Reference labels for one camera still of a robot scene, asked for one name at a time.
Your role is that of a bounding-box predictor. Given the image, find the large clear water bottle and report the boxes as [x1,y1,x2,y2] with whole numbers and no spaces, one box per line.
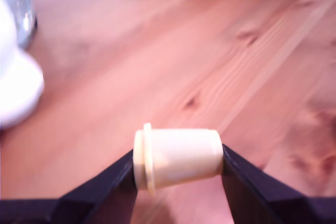
[0,0,38,49]

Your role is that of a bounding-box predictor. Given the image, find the cream coffee capsule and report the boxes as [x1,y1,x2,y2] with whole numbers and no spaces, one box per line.
[133,123,225,197]

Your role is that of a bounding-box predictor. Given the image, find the small white round camera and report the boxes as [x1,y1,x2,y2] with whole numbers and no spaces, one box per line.
[0,0,45,130]

